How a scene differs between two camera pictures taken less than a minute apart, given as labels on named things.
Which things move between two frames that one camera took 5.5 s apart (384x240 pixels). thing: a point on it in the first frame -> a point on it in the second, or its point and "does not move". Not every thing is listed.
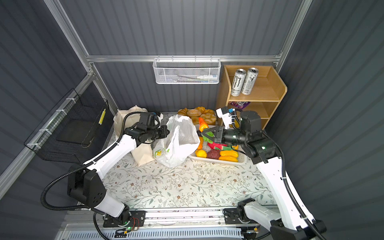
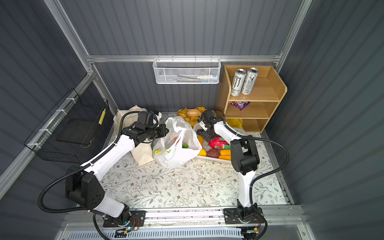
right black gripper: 217,137 -> 205,135
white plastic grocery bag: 172,150 does not move
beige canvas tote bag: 142,153 does not move
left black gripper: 164,133 does not move
